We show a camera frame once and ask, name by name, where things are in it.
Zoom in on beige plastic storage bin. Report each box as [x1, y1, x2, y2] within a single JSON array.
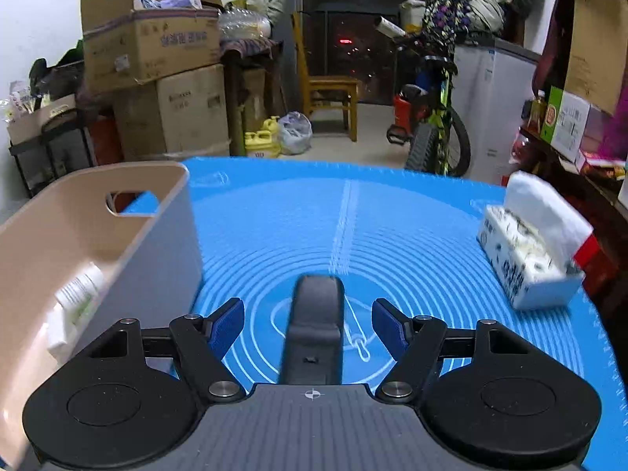
[[1, 162, 202, 468]]

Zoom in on yellow detergent jug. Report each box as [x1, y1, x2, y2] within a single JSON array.
[[245, 116, 281, 159]]

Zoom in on large white charger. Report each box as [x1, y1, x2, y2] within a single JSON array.
[[46, 303, 79, 361]]

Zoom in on tissue box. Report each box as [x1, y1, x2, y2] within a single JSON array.
[[477, 171, 593, 312]]

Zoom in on plastic bag on floor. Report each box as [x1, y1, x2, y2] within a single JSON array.
[[278, 112, 313, 155]]

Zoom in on open top cardboard box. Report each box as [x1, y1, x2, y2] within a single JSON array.
[[81, 0, 220, 95]]

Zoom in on white refrigerator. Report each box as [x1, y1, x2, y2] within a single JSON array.
[[453, 37, 539, 185]]

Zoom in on green white carton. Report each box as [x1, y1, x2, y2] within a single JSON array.
[[541, 87, 591, 163]]

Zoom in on white pill bottle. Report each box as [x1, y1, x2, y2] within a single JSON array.
[[54, 263, 104, 323]]

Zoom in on black metal shelf rack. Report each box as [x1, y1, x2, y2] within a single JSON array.
[[9, 108, 96, 199]]

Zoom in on wooden chair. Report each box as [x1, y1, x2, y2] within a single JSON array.
[[290, 12, 360, 142]]

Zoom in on lower large cardboard box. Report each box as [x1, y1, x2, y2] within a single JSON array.
[[113, 64, 230, 162]]

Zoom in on black remote control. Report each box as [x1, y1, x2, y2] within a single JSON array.
[[278, 274, 345, 386]]

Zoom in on green black bicycle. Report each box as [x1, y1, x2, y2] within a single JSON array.
[[374, 16, 471, 177]]

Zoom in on blue silicone baking mat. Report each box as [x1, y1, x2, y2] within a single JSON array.
[[186, 157, 627, 470]]

